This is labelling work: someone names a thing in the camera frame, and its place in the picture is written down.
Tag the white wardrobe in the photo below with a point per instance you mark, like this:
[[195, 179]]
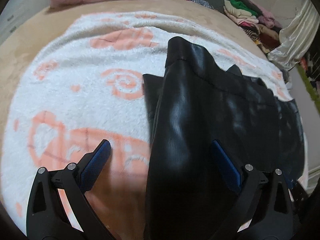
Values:
[[15, 15]]

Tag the beige bed cover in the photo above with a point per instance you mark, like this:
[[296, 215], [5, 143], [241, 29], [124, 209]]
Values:
[[125, 5]]

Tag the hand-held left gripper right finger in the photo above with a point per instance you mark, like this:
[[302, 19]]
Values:
[[226, 165]]

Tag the pile of folded clothes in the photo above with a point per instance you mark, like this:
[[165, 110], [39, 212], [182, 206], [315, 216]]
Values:
[[245, 12]]

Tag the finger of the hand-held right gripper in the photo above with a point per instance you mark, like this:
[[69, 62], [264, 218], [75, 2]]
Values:
[[291, 183]]

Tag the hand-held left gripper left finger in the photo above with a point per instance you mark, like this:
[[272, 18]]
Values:
[[96, 165]]

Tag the black leather jacket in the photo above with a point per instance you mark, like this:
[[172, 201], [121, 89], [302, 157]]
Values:
[[200, 105]]

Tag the white and orange printed blanket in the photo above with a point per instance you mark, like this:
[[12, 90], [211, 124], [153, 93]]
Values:
[[75, 92]]

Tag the green cloth strip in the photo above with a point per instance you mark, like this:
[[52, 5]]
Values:
[[308, 85]]

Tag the cream satin curtain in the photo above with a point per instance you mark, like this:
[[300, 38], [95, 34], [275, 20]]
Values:
[[292, 40]]

